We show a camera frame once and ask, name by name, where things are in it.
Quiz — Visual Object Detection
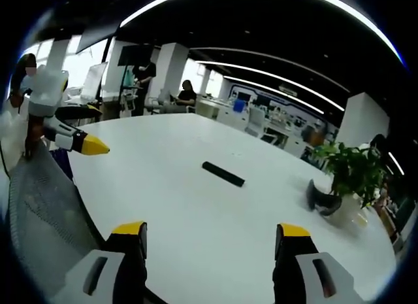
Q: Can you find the person's left hand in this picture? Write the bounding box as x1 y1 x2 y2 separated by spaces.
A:
25 114 45 160

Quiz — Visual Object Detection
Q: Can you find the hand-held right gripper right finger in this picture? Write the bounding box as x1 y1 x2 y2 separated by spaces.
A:
272 222 365 304

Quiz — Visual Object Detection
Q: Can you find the grey mesh office chair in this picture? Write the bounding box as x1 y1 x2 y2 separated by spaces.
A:
8 142 110 304

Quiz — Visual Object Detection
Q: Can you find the black screen on stand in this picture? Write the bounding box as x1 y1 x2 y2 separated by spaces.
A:
117 44 154 67

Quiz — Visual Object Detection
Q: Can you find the white whiteboard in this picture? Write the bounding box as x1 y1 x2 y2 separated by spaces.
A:
80 61 109 101

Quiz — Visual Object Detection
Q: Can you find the black curved device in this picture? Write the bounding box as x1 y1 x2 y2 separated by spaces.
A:
306 178 343 216

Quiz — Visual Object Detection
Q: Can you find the long ceiling light strip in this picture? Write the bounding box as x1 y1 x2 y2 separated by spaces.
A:
195 59 346 112
120 0 410 69

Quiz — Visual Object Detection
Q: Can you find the black cable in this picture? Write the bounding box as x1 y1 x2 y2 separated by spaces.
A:
0 142 14 182

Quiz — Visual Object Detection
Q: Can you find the green potted plant white pot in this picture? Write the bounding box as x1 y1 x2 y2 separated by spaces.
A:
312 141 390 231

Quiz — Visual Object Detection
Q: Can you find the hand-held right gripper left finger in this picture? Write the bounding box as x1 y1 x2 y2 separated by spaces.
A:
52 220 150 304

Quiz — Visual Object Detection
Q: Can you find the black remote control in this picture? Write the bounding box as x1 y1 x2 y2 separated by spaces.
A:
201 160 246 189

